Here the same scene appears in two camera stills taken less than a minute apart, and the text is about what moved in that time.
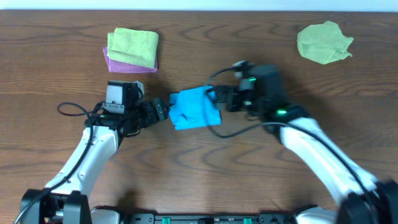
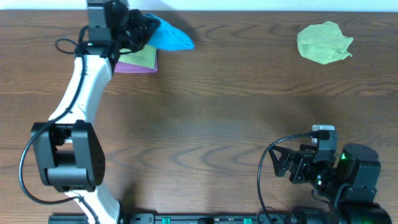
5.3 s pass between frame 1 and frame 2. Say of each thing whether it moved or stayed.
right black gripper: moved
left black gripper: moved
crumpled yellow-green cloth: stayed
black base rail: stayed
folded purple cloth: stayed
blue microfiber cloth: moved
